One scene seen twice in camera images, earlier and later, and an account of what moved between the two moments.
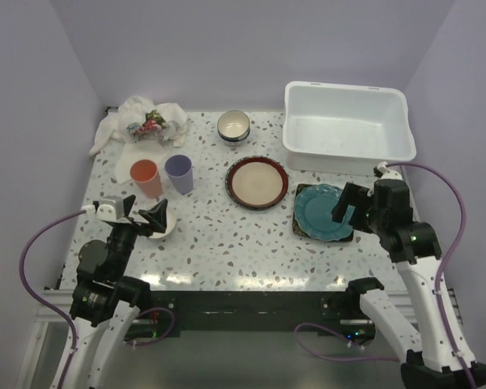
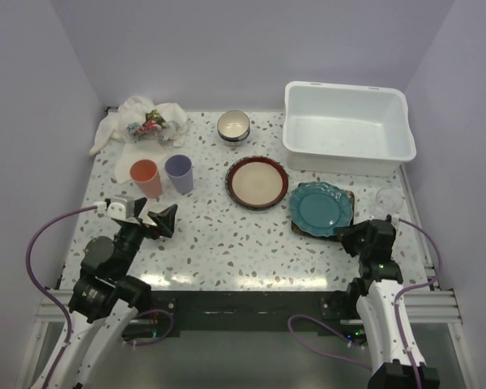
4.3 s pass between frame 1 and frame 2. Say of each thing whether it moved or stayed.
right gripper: moved
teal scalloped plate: stayed
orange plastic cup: stayed
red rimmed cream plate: stayed
